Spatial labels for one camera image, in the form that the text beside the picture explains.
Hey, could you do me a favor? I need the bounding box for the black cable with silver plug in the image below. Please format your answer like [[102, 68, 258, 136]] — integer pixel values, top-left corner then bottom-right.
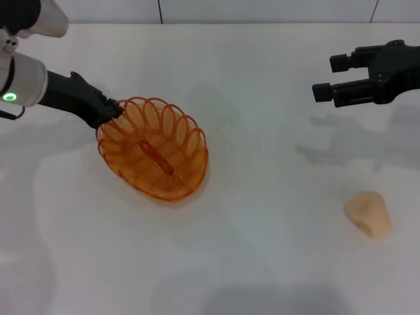
[[0, 105, 26, 121]]

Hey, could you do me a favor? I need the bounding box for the beige bread piece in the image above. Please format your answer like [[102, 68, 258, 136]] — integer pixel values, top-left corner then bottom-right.
[[343, 190, 393, 240]]

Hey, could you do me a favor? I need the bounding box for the silver camera mounting bracket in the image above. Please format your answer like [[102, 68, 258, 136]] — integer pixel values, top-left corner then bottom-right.
[[0, 28, 19, 62]]

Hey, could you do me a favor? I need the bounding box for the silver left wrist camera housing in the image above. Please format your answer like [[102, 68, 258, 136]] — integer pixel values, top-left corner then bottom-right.
[[0, 0, 70, 39]]

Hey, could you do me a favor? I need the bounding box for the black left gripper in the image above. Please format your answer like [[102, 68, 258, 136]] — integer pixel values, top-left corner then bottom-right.
[[37, 70, 125, 129]]

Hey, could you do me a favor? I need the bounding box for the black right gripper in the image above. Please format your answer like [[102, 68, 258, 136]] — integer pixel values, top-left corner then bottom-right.
[[311, 39, 420, 108]]

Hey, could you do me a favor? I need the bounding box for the orange woven plastic basket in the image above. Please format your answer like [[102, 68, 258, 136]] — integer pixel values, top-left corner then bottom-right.
[[96, 96, 210, 203]]

